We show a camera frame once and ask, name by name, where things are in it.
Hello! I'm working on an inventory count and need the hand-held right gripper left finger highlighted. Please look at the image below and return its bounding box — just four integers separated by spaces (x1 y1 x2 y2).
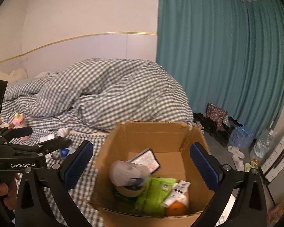
15 140 94 227

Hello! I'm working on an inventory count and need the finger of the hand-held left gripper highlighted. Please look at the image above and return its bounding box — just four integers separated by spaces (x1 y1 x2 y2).
12 137 73 158
0 126 33 145

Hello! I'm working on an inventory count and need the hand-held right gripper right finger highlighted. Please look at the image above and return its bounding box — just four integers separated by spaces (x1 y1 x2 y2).
189 142 268 227

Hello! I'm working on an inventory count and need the white tube bottle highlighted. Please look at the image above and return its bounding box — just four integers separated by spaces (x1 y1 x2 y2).
162 180 191 207

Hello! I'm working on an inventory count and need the clear plastic bag red label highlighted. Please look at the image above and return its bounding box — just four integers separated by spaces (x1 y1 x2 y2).
109 160 151 186

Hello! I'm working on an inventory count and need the orange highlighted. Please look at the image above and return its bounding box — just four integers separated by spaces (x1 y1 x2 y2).
166 201 188 217

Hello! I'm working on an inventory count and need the cardboard box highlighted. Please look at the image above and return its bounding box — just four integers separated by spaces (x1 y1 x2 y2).
86 120 216 227

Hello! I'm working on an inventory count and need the white tape roll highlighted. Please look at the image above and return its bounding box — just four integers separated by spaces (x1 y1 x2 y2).
115 184 145 198

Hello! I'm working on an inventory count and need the black-edged printed box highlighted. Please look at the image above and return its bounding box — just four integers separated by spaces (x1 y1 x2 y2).
128 148 161 174

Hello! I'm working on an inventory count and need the light green wipes pack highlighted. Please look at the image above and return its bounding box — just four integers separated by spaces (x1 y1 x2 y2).
134 177 178 214

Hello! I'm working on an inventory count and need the person's left hand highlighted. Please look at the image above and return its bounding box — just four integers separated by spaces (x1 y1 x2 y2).
0 174 20 210

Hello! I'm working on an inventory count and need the pink drinking bottle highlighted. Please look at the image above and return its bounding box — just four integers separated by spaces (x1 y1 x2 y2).
11 113 31 140

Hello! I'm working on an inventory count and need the blue white tissue pack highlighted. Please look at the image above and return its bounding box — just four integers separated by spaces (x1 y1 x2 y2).
59 148 76 158

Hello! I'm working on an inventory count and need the grey checked bed sheet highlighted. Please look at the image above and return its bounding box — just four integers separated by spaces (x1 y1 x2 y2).
0 97 114 227

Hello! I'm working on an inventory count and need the white slipper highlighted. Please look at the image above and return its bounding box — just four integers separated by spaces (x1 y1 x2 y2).
232 155 245 171
227 145 245 159

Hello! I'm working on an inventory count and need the black shoe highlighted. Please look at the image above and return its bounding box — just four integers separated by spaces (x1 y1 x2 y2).
210 122 230 147
193 112 211 129

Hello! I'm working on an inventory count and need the pack of water bottles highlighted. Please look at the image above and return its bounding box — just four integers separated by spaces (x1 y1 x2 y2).
229 126 255 148

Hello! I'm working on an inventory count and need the patterned bag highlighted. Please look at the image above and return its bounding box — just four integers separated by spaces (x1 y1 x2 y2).
205 103 229 127

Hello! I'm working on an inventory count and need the beige pillow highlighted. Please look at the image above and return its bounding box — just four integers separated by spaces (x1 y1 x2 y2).
0 68 29 86

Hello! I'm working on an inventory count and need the large clear water jug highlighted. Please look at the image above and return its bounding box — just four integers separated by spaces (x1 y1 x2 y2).
250 128 277 162

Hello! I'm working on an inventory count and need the white radiator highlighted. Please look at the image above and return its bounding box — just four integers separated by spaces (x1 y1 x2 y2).
260 126 284 182

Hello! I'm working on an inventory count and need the grey checked duvet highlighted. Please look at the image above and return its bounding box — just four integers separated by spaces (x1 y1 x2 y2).
3 59 194 133

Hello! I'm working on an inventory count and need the brown printed box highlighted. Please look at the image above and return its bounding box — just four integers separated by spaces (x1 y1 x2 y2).
267 200 284 221

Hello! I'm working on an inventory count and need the teal curtain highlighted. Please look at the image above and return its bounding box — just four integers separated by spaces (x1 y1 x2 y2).
156 0 284 133

